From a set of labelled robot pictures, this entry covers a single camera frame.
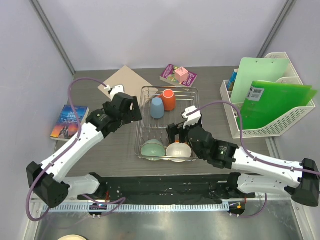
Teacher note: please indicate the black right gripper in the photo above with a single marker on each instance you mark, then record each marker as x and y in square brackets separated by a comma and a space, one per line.
[173, 129]

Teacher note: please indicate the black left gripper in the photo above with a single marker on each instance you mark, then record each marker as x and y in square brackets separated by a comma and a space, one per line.
[133, 115]

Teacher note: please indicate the blue plastic cup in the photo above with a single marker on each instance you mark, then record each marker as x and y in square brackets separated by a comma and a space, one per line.
[157, 110]

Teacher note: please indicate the orange ceramic mug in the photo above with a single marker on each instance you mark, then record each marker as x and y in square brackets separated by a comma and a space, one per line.
[169, 99]

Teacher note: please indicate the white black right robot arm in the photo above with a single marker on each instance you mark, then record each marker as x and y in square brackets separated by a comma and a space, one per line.
[299, 180]

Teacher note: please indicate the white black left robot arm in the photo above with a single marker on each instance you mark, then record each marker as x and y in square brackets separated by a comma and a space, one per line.
[49, 181]

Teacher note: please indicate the orange white ceramic bowl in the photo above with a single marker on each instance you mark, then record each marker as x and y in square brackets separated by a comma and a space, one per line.
[178, 152]

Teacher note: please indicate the green ceramic bowl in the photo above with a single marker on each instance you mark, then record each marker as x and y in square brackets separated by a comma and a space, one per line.
[153, 150]

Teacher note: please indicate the purple paperback book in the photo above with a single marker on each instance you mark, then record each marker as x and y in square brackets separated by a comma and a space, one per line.
[168, 76]

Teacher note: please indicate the pink cube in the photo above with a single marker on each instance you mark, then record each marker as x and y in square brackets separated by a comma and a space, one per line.
[181, 74]

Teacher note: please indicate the blue white carton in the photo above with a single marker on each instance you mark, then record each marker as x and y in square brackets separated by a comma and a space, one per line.
[232, 80]

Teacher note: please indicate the blue Jane Eyre book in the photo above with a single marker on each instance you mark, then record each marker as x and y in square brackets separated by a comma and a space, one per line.
[67, 126]

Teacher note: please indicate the bright green plastic folder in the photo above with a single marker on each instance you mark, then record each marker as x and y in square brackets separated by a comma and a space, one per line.
[266, 101]

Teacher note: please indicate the light green clipboard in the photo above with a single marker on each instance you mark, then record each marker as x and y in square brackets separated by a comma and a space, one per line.
[256, 69]

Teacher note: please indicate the cream round plate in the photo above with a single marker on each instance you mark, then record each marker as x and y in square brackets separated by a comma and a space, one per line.
[72, 237]

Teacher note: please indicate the metal wire dish rack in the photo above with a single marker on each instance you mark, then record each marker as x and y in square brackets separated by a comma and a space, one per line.
[155, 129]

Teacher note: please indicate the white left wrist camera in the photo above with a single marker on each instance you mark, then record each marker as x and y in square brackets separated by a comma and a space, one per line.
[112, 91]

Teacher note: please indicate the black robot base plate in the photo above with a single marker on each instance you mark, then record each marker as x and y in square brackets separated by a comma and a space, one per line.
[172, 189]

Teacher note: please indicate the white slotted cable duct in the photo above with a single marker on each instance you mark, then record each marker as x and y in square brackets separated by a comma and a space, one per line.
[132, 208]

